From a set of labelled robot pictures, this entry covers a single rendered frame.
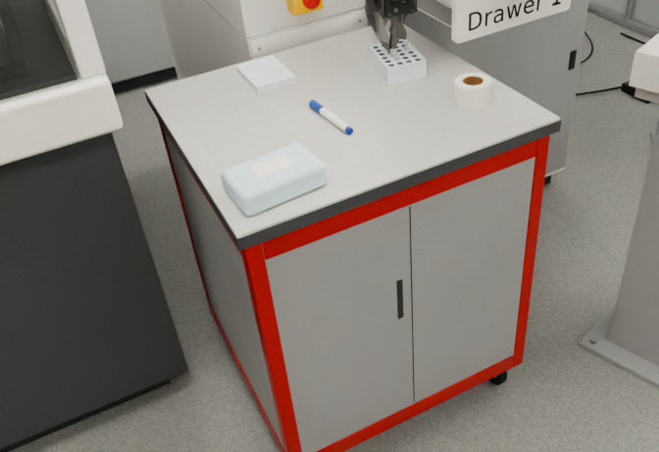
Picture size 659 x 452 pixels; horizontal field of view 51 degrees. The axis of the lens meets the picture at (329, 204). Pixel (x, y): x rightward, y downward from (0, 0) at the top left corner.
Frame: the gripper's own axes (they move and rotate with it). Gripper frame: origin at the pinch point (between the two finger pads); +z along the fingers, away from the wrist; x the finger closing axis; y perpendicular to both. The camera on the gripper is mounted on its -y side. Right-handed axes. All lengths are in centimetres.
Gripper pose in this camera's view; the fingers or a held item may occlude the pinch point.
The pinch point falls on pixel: (388, 43)
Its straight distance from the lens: 145.5
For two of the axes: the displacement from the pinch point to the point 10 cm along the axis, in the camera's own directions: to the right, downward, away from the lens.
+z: 0.9, 8.0, 6.0
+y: 2.8, 5.6, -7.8
